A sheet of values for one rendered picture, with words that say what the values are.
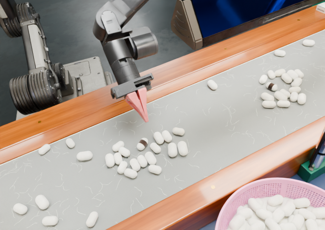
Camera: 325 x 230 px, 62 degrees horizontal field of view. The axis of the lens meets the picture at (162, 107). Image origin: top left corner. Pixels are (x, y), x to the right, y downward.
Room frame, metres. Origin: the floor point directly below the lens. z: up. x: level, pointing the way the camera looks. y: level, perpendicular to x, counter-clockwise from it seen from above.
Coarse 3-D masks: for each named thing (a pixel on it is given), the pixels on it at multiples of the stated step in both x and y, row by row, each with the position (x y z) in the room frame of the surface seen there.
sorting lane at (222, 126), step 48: (288, 48) 0.73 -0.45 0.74; (192, 96) 0.58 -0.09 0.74; (240, 96) 0.54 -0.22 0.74; (96, 144) 0.46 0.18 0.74; (192, 144) 0.41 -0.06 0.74; (240, 144) 0.38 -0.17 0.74; (0, 192) 0.36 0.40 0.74; (48, 192) 0.34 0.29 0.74; (96, 192) 0.32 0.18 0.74; (144, 192) 0.30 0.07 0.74
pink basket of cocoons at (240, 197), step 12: (264, 180) 0.27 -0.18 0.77; (276, 180) 0.26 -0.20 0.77; (288, 180) 0.26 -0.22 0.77; (240, 192) 0.25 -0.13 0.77; (252, 192) 0.26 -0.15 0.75; (264, 192) 0.26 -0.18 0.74; (276, 192) 0.25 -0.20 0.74; (288, 192) 0.25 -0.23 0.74; (300, 192) 0.24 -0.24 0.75; (312, 192) 0.23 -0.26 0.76; (324, 192) 0.22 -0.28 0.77; (228, 204) 0.23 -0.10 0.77; (240, 204) 0.24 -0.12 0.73; (312, 204) 0.22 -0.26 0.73; (324, 204) 0.21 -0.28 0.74; (228, 216) 0.22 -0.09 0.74; (216, 228) 0.19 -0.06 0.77
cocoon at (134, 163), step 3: (132, 159) 0.38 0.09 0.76; (135, 159) 0.38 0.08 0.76; (132, 162) 0.37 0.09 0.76; (135, 162) 0.37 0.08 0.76; (132, 165) 0.36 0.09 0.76; (135, 165) 0.36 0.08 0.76; (138, 165) 0.36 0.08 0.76; (132, 168) 0.36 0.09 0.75; (135, 168) 0.35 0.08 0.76; (138, 168) 0.35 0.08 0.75
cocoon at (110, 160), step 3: (108, 153) 0.40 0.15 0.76; (105, 156) 0.40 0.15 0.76; (108, 156) 0.39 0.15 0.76; (111, 156) 0.40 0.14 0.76; (105, 159) 0.39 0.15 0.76; (108, 159) 0.39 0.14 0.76; (111, 159) 0.39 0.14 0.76; (108, 162) 0.38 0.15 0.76; (111, 162) 0.38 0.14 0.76; (114, 162) 0.38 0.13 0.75; (108, 165) 0.38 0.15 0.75; (111, 165) 0.37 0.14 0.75
